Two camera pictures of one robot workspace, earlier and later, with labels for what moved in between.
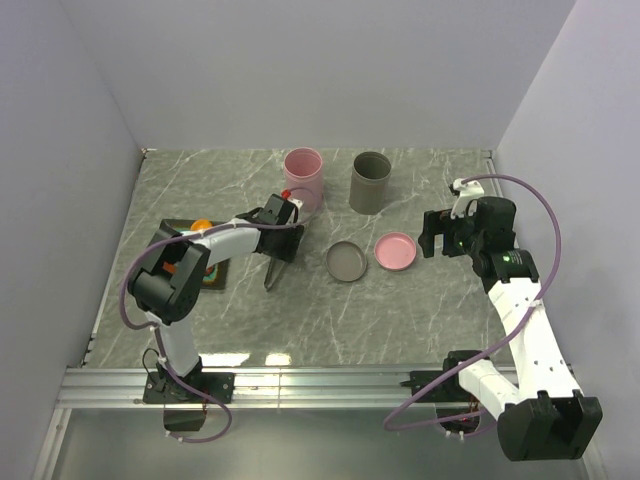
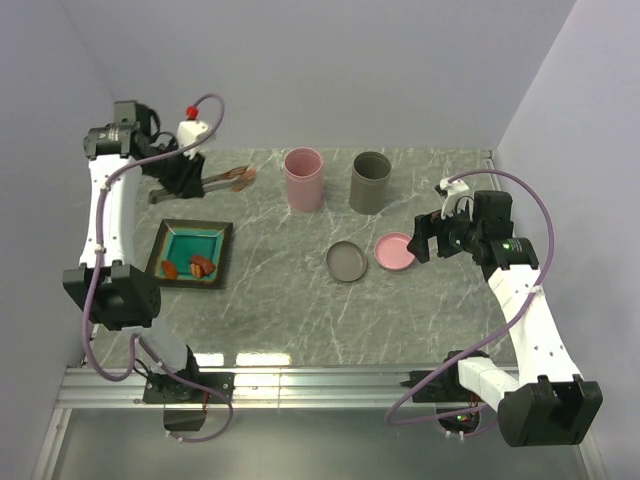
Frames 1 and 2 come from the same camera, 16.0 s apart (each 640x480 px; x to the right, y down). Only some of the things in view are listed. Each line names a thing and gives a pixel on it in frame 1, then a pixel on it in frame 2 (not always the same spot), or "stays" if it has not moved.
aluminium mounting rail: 125,388 stays
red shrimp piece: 169,267 -> 242,176
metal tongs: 274,267 -> 213,183
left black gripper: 288,252 -> 188,183
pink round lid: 395,251 stays
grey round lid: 345,261 stays
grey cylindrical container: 370,171 stays
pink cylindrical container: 303,177 stays
